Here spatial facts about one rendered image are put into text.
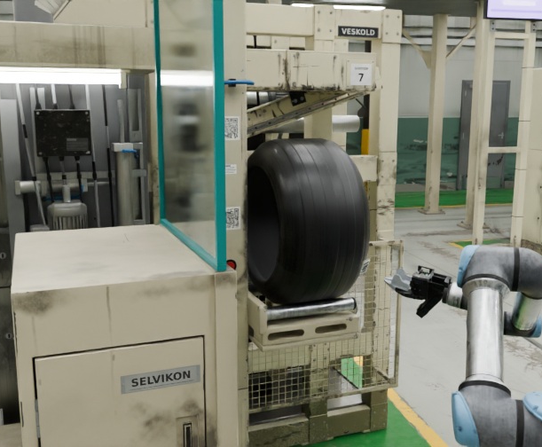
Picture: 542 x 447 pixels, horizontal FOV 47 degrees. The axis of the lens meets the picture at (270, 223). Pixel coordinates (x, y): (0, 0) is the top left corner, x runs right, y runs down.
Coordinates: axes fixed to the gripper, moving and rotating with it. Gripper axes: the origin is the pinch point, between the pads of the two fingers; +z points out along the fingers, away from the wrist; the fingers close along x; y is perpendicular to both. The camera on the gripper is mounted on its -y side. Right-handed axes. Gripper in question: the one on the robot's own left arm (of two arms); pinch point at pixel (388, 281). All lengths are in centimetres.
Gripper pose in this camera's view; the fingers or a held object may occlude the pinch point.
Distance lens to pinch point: 210.1
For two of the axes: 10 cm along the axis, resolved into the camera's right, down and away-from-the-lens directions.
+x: -4.8, 4.8, -7.4
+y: -0.4, -8.5, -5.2
